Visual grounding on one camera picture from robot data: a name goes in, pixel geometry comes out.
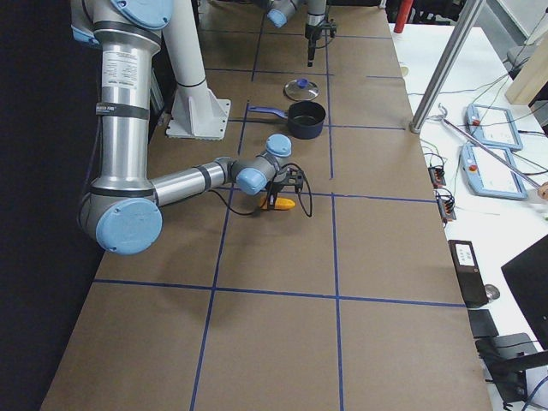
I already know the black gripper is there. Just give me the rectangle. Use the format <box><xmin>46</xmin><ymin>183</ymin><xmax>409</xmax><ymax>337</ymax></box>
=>
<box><xmin>265</xmin><ymin>180</ymin><xmax>284</xmax><ymax>199</ymax></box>
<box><xmin>305</xmin><ymin>25</ymin><xmax>321</xmax><ymax>67</ymax></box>

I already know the yellow corn cob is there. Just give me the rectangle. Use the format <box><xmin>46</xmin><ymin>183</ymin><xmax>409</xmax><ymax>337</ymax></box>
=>
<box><xmin>259</xmin><ymin>197</ymin><xmax>296</xmax><ymax>211</ymax></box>

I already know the glass pot lid blue knob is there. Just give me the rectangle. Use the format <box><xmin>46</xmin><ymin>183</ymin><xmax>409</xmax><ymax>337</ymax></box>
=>
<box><xmin>283</xmin><ymin>78</ymin><xmax>319</xmax><ymax>102</ymax></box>

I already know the dark blue saucepan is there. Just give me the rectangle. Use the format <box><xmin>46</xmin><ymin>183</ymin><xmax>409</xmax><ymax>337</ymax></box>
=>
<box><xmin>248</xmin><ymin>101</ymin><xmax>326</xmax><ymax>140</ymax></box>

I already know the red cylinder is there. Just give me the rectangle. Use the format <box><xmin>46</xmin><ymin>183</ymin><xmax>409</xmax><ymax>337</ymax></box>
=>
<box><xmin>393</xmin><ymin>0</ymin><xmax>414</xmax><ymax>34</ymax></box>

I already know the upper orange connector board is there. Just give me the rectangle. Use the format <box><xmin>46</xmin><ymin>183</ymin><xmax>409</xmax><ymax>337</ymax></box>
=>
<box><xmin>428</xmin><ymin>165</ymin><xmax>446</xmax><ymax>188</ymax></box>

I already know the orange connector board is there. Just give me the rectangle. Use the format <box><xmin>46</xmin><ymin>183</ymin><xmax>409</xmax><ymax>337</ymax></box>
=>
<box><xmin>436</xmin><ymin>194</ymin><xmax>456</xmax><ymax>223</ymax></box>
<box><xmin>428</xmin><ymin>165</ymin><xmax>446</xmax><ymax>188</ymax></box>

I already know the lower orange connector board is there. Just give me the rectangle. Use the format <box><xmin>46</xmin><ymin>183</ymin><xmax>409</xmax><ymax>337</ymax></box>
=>
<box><xmin>436</xmin><ymin>194</ymin><xmax>456</xmax><ymax>223</ymax></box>

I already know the upper teach pendant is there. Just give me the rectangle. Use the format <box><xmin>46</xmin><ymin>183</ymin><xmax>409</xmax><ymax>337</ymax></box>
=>
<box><xmin>465</xmin><ymin>104</ymin><xmax>523</xmax><ymax>152</ymax></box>

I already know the teach pendant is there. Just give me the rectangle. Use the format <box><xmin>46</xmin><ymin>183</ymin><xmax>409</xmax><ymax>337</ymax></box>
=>
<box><xmin>460</xmin><ymin>142</ymin><xmax>528</xmax><ymax>200</ymax></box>
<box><xmin>465</xmin><ymin>104</ymin><xmax>523</xmax><ymax>152</ymax></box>

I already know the black box white label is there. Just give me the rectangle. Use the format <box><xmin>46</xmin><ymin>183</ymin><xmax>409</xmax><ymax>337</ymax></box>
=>
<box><xmin>448</xmin><ymin>240</ymin><xmax>488</xmax><ymax>308</ymax></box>

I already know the lower teach pendant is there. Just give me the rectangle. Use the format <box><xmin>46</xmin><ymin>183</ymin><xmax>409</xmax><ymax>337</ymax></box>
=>
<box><xmin>460</xmin><ymin>142</ymin><xmax>528</xmax><ymax>200</ymax></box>

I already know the wooden board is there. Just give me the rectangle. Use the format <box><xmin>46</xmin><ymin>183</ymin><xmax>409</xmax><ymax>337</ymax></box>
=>
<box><xmin>505</xmin><ymin>29</ymin><xmax>547</xmax><ymax>105</ymax></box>

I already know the black monitor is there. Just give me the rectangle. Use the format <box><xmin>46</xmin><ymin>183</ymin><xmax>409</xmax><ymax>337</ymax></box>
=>
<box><xmin>502</xmin><ymin>239</ymin><xmax>547</xmax><ymax>348</ymax></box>

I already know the black monitor stand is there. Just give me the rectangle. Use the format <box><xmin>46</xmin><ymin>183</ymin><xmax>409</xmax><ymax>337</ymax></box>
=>
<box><xmin>475</xmin><ymin>333</ymin><xmax>547</xmax><ymax>402</ymax></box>

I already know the black camera cable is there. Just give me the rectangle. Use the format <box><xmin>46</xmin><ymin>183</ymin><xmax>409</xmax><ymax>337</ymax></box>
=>
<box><xmin>209</xmin><ymin>164</ymin><xmax>313</xmax><ymax>218</ymax></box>

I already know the white pedestal column base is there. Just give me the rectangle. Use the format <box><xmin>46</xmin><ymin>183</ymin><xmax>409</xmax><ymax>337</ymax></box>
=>
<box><xmin>163</xmin><ymin>0</ymin><xmax>231</xmax><ymax>140</ymax></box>

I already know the aluminium frame post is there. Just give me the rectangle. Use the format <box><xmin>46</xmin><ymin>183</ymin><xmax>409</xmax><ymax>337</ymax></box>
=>
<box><xmin>409</xmin><ymin>0</ymin><xmax>486</xmax><ymax>134</ymax></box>

